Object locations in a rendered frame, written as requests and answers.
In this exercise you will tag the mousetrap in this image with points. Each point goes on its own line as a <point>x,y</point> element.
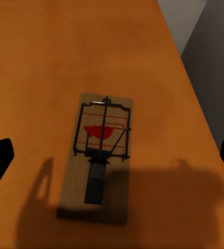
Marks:
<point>96,180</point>

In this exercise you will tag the cabinet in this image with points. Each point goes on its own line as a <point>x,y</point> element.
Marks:
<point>51,51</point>

